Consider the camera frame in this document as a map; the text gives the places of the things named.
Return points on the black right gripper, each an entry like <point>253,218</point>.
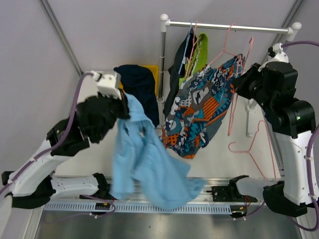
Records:
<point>241,83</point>

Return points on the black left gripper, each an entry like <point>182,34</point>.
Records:
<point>126,115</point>

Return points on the navy blue shorts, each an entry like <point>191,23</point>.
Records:
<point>150,106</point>

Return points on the lime green shorts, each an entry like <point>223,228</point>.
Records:
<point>199,58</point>

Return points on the patterned blue orange shorts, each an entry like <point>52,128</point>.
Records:
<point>200,106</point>

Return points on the light blue shorts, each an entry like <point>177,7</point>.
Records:
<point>140,156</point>

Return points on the blue wire hanger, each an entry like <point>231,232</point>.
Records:
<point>185,49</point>

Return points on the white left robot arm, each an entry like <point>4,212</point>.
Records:
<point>33,185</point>

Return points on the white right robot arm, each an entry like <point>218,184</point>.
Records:
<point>301,187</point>

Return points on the yellow plastic tray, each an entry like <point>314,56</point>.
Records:
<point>136,79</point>

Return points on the white metal clothes rack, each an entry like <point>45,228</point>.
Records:
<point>163,57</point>

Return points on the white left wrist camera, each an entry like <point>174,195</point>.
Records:
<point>107,84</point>

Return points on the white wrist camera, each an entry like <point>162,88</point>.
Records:
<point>275,54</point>
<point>107,84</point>

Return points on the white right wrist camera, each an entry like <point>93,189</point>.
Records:
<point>275,54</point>

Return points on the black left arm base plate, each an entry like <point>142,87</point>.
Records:
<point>107,198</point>

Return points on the white slotted cable duct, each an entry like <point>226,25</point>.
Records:
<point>137,208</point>

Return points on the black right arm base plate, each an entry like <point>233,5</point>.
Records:
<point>230,194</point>

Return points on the aluminium mounting rail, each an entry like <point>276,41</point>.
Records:
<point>238,190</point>

